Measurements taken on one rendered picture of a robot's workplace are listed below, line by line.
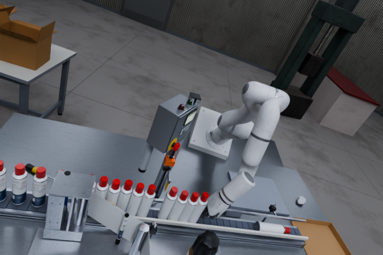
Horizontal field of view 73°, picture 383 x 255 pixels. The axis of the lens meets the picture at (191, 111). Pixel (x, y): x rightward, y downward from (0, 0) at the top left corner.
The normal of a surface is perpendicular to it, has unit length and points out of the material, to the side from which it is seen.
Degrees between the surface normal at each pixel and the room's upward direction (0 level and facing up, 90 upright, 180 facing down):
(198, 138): 42
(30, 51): 90
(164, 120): 90
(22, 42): 90
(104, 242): 0
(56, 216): 90
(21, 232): 0
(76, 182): 0
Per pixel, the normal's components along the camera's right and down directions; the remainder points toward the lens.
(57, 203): 0.11, 0.54
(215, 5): -0.08, 0.48
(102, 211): -0.35, 0.36
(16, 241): 0.34, -0.81
